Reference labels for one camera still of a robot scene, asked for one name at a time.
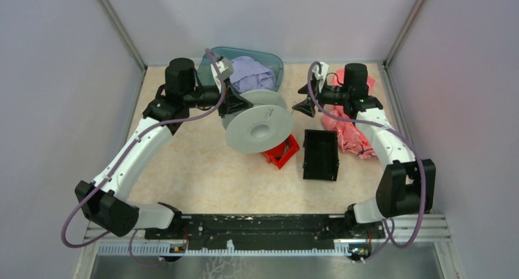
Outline grey slotted cable duct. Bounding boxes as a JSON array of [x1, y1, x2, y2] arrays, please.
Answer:
[[97, 242, 369, 258]]

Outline teal plastic basin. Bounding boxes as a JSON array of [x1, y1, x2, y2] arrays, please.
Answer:
[[196, 46, 285, 94]]

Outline black plastic bin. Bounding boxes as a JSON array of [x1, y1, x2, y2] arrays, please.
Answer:
[[303, 129, 340, 182]]

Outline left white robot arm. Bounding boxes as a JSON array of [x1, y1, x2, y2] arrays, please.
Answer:
[[75, 56, 252, 239]]

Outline red plastic bin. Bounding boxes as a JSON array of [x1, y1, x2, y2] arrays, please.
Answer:
[[261, 135, 300, 169]]

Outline purple cloth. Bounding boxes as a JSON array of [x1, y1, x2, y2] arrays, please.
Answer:
[[230, 56, 277, 93]]

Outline pink patterned cloth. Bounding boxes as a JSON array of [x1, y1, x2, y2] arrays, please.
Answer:
[[321, 69, 378, 159]]

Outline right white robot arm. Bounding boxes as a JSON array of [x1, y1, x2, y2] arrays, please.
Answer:
[[293, 62, 436, 237]]

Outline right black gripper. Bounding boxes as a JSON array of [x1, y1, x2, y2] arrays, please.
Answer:
[[292, 78, 349, 117]]

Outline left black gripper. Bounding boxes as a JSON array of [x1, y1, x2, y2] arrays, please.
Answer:
[[184, 76, 253, 118]]

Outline grey plastic cable spool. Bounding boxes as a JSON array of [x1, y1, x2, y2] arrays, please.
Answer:
[[222, 89, 294, 154]]

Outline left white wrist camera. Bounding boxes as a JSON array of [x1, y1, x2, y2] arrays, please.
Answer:
[[211, 56, 234, 93]]

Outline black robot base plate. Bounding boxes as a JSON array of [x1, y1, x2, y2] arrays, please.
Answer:
[[144, 214, 386, 251]]

